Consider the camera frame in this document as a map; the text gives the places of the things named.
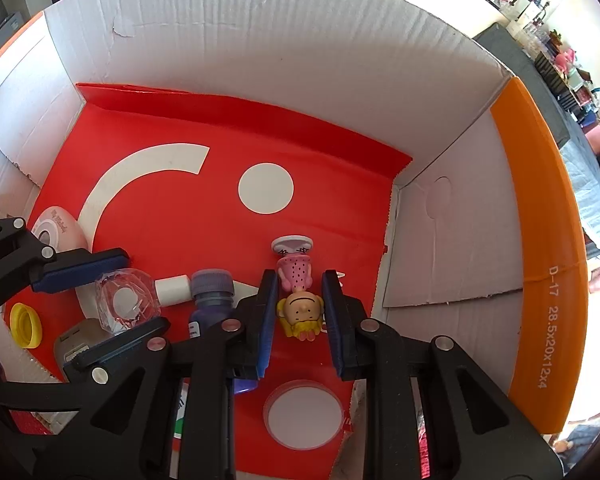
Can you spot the white green-label bottle cap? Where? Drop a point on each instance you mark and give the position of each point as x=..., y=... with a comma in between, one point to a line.
x=180, y=410

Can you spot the yellow bottle cap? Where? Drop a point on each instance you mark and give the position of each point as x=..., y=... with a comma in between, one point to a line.
x=25, y=325

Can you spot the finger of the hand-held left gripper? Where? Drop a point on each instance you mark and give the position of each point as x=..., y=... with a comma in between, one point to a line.
x=80, y=270
x=120, y=345

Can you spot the white round lid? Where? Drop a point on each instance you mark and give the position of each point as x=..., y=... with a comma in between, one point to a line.
x=302, y=415

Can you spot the white and red cardboard box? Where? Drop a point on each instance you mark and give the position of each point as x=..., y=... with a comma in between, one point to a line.
x=280, y=60

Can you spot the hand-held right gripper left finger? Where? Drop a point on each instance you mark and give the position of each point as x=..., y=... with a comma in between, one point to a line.
x=267, y=320

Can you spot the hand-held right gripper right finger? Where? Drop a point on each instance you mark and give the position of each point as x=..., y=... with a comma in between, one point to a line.
x=332, y=320

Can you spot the pink round bottle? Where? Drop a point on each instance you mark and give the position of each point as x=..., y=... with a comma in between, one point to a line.
x=62, y=227

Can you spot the clear small bottle white cap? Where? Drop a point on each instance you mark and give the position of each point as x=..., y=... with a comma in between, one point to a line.
x=125, y=302

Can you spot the purple paint bottle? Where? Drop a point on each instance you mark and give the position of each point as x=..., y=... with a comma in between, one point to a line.
x=210, y=300

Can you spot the row of cosmetics and toys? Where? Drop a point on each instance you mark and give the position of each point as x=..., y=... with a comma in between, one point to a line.
x=565, y=60

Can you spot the small doll figurine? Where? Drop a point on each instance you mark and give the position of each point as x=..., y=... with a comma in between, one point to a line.
x=300, y=310

